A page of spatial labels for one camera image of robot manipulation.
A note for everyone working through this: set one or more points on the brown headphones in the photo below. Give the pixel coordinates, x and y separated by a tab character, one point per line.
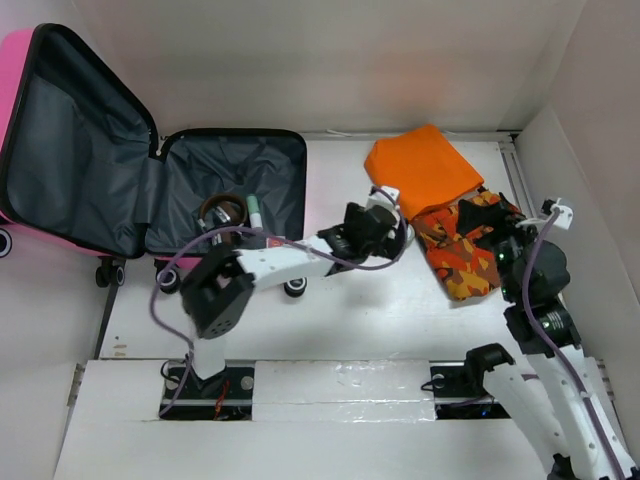
222	210

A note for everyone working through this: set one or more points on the green white tube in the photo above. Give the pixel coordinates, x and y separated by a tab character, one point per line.
254	212

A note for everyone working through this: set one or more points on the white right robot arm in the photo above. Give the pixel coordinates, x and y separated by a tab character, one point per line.
564	421

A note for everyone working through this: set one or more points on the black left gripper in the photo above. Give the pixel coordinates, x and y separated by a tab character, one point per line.
388	246

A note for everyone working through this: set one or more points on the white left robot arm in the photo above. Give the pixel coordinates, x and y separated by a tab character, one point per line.
217	291

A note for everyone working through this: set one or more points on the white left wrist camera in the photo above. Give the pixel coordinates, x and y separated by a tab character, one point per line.
384	196

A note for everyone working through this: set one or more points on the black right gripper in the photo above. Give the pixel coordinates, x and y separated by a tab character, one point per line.
470	214

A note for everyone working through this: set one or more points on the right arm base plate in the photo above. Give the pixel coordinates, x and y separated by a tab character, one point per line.
458	392

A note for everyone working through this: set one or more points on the pink suitcase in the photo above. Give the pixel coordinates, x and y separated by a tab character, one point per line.
82	163

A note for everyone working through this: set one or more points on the aluminium rail right edge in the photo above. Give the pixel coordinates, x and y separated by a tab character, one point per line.
548	328

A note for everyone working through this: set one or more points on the white tape roll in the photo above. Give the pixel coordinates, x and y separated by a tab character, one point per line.
409	234

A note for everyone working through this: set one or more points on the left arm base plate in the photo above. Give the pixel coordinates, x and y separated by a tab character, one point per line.
226	397

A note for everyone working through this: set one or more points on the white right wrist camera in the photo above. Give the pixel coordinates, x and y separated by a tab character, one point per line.
559	212

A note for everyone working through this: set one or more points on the orange camouflage cloth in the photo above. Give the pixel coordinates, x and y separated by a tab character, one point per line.
463	264

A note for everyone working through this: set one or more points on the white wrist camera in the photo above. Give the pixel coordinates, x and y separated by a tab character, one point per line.
559	212
384	196

